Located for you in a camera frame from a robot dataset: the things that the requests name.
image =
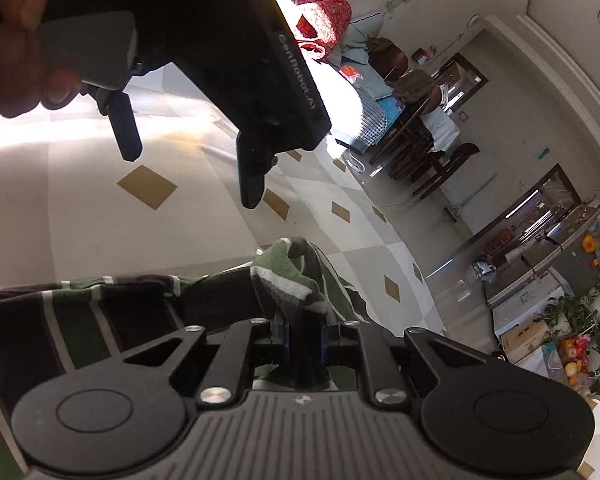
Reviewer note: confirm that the orange packet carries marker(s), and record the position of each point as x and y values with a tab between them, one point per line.
352	74

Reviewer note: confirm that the fruit basket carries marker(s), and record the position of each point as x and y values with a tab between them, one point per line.
574	357

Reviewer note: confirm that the person's left hand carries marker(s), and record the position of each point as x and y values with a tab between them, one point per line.
10	85

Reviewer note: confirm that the red knitted cloth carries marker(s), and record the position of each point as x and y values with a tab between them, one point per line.
325	15

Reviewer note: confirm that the cardboard box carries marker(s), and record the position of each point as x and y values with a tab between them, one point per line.
525	342

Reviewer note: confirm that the leafy climbing potted plant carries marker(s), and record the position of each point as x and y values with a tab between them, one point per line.
585	315

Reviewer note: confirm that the dark wooden dining chair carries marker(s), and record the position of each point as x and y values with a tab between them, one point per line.
410	125
450	170

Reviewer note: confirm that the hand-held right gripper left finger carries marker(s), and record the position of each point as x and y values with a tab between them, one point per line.
287	350

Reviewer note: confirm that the crumpled plastic bag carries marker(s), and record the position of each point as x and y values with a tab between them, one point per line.
485	271

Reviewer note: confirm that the green brown striped t-shirt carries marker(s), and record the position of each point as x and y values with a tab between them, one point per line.
80	320

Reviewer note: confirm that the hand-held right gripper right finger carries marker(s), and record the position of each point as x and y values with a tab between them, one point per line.
324	350

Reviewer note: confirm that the round back wooden chair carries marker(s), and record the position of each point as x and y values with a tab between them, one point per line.
390	55

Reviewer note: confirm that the white chest freezer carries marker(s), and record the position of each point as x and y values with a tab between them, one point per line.
530	300

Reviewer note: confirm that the silver refrigerator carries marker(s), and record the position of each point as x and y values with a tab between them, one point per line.
570	240

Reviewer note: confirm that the brown garment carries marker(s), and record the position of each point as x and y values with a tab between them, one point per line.
417	90

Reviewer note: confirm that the light grey pillow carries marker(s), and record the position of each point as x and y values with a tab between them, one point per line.
362	35

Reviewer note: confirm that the dining table with white cloth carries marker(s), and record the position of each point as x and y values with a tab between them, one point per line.
442	127

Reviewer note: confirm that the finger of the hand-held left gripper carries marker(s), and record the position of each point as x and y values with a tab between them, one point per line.
125	130
251	175

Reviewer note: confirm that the blue cloth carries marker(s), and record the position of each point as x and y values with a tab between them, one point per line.
390	107

